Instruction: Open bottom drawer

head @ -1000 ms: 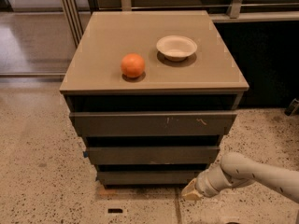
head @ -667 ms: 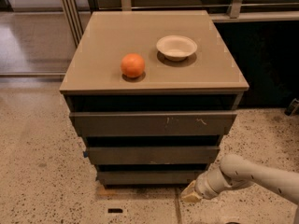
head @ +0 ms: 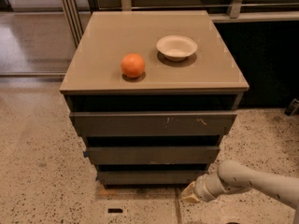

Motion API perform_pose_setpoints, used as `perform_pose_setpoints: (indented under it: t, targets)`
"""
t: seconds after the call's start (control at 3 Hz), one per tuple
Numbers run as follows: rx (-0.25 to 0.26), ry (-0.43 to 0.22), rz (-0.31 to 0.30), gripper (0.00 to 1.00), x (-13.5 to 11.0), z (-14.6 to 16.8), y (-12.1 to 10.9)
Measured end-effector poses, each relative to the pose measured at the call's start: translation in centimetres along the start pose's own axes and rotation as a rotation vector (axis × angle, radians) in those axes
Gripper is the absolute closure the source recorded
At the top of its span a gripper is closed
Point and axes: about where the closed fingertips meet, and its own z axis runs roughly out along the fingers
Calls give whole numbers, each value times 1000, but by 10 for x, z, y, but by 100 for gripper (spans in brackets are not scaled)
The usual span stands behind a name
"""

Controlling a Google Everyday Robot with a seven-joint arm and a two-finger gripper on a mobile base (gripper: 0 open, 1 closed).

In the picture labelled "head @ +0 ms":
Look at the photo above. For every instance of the black object at right edge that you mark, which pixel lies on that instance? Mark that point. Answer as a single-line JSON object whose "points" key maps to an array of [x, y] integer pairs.
{"points": [[293, 108]]}

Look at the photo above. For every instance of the grey drawer cabinet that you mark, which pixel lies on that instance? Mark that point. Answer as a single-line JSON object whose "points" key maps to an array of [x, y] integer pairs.
{"points": [[209, 80]]}

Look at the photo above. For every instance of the orange fruit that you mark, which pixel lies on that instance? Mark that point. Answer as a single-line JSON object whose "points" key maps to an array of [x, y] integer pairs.
{"points": [[132, 65]]}

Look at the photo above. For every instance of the metal railing frame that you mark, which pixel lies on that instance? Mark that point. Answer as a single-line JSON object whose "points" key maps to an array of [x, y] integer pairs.
{"points": [[233, 17]]}

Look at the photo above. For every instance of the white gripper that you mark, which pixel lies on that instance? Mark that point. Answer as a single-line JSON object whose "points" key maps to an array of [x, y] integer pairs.
{"points": [[201, 188]]}

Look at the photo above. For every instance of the grey bottom drawer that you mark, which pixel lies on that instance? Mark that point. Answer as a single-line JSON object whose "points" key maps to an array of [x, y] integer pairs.
{"points": [[148, 177]]}

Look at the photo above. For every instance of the grey middle drawer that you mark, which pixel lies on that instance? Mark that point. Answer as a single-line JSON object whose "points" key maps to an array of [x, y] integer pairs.
{"points": [[151, 155]]}

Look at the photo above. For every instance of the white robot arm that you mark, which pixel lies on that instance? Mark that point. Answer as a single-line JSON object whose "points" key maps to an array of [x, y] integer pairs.
{"points": [[233, 177]]}

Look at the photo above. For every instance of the grey drawer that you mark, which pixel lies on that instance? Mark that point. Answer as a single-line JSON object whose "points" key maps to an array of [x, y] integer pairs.
{"points": [[148, 177], [151, 155], [187, 123]]}

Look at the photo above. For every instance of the white paper bowl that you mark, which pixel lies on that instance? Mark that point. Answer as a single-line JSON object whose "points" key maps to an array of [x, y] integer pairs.
{"points": [[176, 48]]}

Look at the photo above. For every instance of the grey top drawer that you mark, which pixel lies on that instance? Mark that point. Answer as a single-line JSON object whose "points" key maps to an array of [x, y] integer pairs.
{"points": [[187, 123]]}

